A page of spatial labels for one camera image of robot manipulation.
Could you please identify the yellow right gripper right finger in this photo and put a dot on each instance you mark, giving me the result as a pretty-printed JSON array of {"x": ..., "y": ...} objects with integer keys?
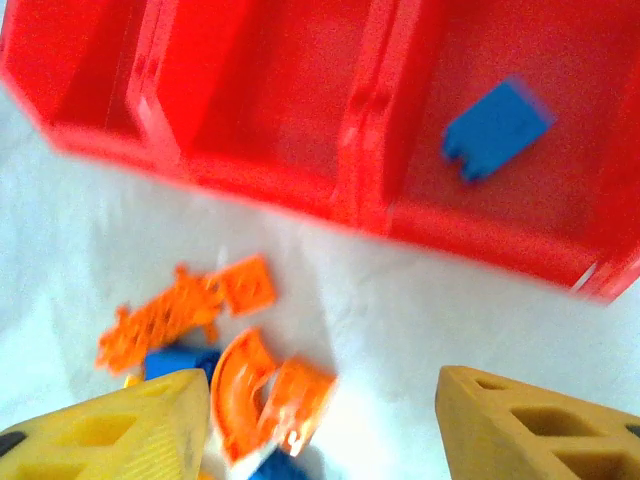
[{"x": 490, "y": 430}]

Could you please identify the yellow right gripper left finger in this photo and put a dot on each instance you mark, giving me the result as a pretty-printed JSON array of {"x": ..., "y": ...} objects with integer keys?
[{"x": 100, "y": 435}]

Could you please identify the yellow lego brick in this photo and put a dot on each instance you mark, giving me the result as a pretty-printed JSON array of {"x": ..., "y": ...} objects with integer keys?
[{"x": 131, "y": 381}]

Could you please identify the blue lego brick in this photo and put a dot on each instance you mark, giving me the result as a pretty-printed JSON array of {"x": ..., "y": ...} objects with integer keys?
[
  {"x": 175, "y": 361},
  {"x": 280, "y": 467},
  {"x": 495, "y": 130}
]

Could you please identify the orange lattice lego piece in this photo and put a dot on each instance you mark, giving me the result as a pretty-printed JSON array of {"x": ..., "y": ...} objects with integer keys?
[{"x": 160, "y": 315}]

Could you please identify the orange curved lego piece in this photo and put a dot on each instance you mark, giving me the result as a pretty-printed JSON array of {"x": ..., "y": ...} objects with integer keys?
[{"x": 230, "y": 390}]

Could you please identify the orange studded lego plate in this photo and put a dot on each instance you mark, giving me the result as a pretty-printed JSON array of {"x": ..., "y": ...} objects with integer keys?
[{"x": 295, "y": 400}]

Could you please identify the orange square lego plate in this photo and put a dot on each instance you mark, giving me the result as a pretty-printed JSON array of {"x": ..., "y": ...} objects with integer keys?
[{"x": 250, "y": 286}]

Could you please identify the red plastic bin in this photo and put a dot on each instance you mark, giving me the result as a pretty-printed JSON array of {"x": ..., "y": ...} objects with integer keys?
[
  {"x": 260, "y": 90},
  {"x": 500, "y": 215},
  {"x": 75, "y": 60}
]

